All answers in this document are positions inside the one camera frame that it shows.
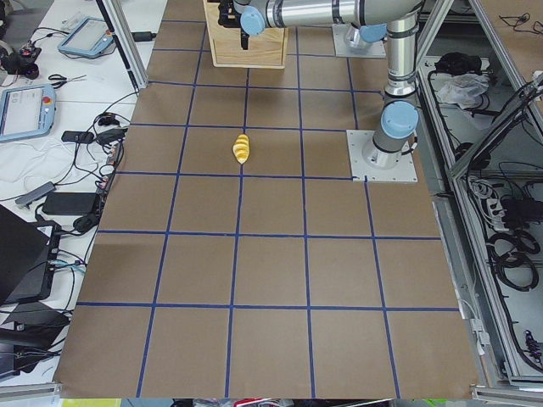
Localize wooden drawer cabinet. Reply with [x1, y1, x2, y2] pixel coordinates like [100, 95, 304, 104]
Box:
[203, 1, 288, 69]

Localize yellow toy bread roll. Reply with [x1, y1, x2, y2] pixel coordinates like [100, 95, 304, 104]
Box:
[232, 134, 250, 165]

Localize upper teach pendant tablet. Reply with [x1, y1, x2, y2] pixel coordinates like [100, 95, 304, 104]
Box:
[57, 17, 114, 59]

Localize teach pendant tablet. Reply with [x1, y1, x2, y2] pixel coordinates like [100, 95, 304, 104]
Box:
[57, 17, 114, 59]
[1, 84, 56, 142]

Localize black cloth bundle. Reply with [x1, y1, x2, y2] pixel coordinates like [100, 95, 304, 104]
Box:
[434, 52, 482, 75]

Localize crumpled white cloth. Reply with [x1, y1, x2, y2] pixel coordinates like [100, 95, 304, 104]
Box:
[437, 73, 490, 109]

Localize lower teach pendant tablet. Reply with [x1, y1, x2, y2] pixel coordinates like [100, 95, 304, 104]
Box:
[1, 84, 56, 142]

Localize grey usb hub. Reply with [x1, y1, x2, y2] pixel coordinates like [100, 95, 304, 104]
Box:
[15, 181, 56, 207]

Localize black power adapter brick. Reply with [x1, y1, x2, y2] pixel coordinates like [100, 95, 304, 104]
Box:
[42, 192, 98, 215]

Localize black laptop computer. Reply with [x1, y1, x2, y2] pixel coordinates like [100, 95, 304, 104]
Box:
[1, 207, 60, 305]

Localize aluminium frame post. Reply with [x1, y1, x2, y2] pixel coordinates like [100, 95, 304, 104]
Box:
[96, 0, 148, 92]

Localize black-handled scissors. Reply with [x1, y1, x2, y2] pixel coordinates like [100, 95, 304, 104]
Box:
[48, 74, 87, 89]

